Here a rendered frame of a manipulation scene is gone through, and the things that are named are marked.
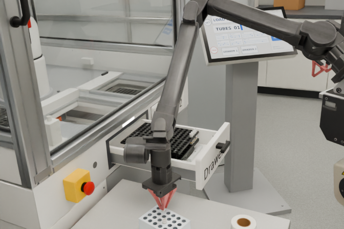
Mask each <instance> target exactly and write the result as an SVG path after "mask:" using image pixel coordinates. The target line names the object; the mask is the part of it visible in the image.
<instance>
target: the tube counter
mask: <svg viewBox="0 0 344 229"><path fill-rule="evenodd" d="M233 28H234V31H245V30H252V29H251V28H248V27H245V26H243V25H239V24H233Z"/></svg>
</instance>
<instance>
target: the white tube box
mask: <svg viewBox="0 0 344 229"><path fill-rule="evenodd" d="M163 218H166V219H167V224H163V222H162V219H163ZM138 219H139V229H191V225H190V220H189V219H187V218H185V217H183V216H181V215H179V214H177V213H175V212H173V211H171V210H169V209H165V212H162V211H161V209H159V207H158V205H156V206H155V207H153V208H152V209H151V210H149V211H148V212H146V213H145V214H144V215H142V216H141V217H140V218H138Z"/></svg>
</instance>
